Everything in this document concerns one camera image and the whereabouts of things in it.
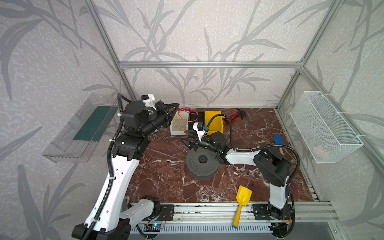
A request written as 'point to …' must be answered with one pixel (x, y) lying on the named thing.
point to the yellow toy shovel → (243, 196)
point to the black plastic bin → (199, 117)
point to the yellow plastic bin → (216, 124)
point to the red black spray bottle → (239, 112)
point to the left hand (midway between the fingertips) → (183, 100)
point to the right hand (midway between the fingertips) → (184, 130)
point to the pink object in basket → (318, 150)
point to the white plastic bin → (173, 131)
